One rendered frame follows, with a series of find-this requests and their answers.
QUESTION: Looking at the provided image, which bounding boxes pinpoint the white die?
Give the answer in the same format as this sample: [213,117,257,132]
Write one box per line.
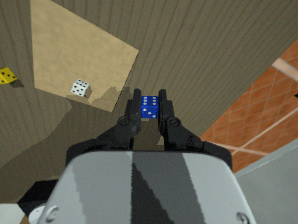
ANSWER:
[71,79,89,97]

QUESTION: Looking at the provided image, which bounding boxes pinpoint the yellow die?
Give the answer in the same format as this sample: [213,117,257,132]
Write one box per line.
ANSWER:
[0,67,17,84]

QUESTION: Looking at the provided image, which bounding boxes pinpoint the blue die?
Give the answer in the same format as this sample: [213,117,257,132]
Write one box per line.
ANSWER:
[141,96,159,118]

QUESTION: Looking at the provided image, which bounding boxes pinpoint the tan mat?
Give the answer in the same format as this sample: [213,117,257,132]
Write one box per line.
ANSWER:
[30,0,139,112]

